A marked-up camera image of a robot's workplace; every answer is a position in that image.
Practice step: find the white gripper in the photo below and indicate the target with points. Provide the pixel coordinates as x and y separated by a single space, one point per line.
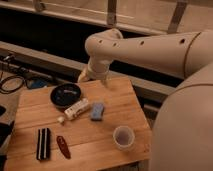
97 69

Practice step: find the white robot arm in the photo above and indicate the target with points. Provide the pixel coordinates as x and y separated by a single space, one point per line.
182 134

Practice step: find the white tube bottle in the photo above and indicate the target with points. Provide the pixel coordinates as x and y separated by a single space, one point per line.
76 109

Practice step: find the blue sponge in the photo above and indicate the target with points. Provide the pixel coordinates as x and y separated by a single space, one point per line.
97 112

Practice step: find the black round bowl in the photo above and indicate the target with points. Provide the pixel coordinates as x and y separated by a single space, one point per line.
65 95

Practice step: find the small white cap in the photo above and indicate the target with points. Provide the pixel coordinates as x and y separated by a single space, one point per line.
61 119

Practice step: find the blue box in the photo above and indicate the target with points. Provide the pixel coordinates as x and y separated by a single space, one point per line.
36 83

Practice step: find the black white striped case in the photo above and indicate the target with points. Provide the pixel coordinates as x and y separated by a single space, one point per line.
43 144

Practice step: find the wooden shelf rail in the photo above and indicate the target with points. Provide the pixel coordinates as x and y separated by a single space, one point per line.
144 88

